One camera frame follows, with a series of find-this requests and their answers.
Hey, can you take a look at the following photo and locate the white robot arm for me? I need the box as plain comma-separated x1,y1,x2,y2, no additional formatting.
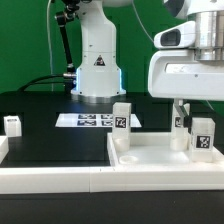
71,0,224,109

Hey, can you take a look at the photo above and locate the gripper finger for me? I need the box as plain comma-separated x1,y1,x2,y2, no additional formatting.
174,99,188,127

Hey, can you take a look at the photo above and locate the marker sheet with tags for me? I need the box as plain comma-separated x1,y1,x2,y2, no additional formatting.
55,113,141,128

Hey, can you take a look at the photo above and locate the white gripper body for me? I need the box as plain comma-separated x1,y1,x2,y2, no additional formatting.
148,50,224,101

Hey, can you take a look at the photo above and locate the white square table top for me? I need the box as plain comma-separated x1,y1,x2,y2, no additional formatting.
106,131,224,168

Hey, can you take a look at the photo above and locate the white thin cable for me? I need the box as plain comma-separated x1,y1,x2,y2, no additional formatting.
46,0,55,92

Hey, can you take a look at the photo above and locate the black cable bundle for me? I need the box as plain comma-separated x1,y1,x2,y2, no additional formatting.
18,73,74,92

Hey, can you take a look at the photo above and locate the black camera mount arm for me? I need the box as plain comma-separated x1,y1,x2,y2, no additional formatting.
55,0,80,93

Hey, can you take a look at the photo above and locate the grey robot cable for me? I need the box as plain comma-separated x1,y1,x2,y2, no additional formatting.
130,0,156,44

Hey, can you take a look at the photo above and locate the white U-shaped fence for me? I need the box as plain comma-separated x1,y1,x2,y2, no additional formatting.
0,134,224,195

